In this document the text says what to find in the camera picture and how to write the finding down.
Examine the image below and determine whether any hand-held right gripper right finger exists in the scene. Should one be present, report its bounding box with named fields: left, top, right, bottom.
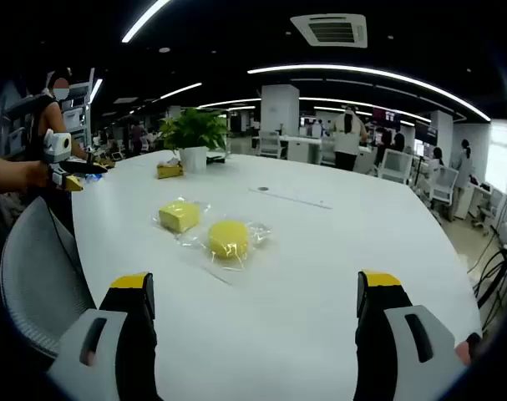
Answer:
left=352, top=269, right=469, bottom=401

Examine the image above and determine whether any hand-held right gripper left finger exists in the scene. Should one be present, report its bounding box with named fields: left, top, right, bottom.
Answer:
left=47, top=271, right=163, bottom=401

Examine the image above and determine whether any square yellow silicone block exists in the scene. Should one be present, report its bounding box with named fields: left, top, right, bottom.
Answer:
left=158, top=200, right=201, bottom=233

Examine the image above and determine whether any round yellow silicone block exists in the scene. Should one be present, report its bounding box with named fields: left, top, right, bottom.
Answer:
left=207, top=219, right=251, bottom=261

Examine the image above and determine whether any clear plastic bag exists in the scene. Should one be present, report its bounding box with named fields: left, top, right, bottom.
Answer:
left=175, top=220, right=275, bottom=277

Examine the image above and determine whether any person's left hand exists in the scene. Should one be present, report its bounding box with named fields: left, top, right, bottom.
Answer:
left=25, top=160, right=53, bottom=190

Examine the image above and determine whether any metal storage shelf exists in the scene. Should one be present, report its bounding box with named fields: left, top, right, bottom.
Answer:
left=0, top=68, right=96, bottom=162

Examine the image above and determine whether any small yellow packet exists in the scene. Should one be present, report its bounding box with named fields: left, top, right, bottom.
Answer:
left=155, top=158, right=185, bottom=180

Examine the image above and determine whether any grey mesh office chair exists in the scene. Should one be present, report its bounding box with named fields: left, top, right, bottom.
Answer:
left=0, top=195, right=96, bottom=371

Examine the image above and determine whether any white plant pot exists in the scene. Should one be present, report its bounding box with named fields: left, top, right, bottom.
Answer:
left=178, top=145, right=210, bottom=174

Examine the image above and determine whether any green leafy plant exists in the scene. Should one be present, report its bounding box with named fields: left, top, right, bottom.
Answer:
left=158, top=107, right=230, bottom=152

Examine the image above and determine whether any square yellow sponge in wrapper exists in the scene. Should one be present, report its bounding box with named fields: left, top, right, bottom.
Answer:
left=149, top=195, right=215, bottom=241

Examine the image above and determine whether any straight ceiling light strip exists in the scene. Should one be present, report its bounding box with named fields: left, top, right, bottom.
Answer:
left=120, top=0, right=173, bottom=44

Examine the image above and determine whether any white office chair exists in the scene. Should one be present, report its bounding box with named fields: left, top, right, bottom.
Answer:
left=379, top=148, right=413, bottom=185
left=427, top=164, right=460, bottom=206

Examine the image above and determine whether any white square pillar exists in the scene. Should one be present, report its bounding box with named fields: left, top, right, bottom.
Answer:
left=260, top=84, right=301, bottom=138

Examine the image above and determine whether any bright window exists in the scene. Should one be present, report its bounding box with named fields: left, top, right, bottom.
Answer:
left=484, top=119, right=507, bottom=221

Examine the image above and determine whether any long curved ceiling light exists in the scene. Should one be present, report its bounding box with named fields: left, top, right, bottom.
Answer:
left=246, top=63, right=493, bottom=123

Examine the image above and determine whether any ceiling air conditioner vent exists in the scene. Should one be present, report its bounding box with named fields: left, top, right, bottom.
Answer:
left=290, top=13, right=369, bottom=49

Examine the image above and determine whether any bundle of black cables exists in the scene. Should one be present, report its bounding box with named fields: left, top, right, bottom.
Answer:
left=468, top=244, right=507, bottom=321

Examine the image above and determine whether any table cable outlet panel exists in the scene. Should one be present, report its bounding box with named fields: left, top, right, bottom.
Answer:
left=247, top=185, right=334, bottom=211

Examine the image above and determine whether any wall display screen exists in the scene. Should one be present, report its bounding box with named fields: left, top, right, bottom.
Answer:
left=371, top=105, right=403, bottom=131

